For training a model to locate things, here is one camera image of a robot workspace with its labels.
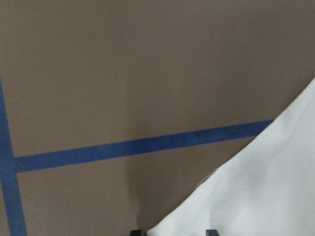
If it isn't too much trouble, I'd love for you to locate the white printed t-shirt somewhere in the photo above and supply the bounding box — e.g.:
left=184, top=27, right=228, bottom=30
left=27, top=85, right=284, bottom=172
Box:
left=147, top=82, right=315, bottom=236

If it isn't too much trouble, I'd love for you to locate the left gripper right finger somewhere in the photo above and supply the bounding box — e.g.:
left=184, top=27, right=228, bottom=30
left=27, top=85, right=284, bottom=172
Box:
left=206, top=230, right=219, bottom=236

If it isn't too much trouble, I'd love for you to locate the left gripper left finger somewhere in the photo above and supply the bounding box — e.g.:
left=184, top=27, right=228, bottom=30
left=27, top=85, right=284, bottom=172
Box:
left=129, top=230, right=142, bottom=236

